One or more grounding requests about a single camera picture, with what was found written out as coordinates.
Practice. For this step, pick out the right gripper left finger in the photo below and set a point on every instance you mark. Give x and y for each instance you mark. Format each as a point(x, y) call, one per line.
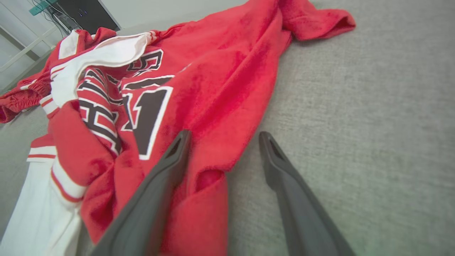
point(142, 213)

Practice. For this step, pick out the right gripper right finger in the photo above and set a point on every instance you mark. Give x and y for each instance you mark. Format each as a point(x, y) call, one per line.
point(305, 213)

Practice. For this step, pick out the red white basketball jersey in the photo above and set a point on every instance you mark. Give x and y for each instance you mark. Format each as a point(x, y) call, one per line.
point(220, 71)

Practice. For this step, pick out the red shorts white stripe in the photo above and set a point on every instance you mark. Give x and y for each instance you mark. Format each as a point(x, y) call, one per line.
point(21, 101)

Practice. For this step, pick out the black computer case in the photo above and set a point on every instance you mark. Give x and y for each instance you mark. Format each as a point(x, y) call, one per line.
point(89, 14)

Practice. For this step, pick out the teal bar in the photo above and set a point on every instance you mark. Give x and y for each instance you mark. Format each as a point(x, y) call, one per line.
point(42, 7)

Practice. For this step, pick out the white metal frame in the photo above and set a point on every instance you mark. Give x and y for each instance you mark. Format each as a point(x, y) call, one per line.
point(25, 49)

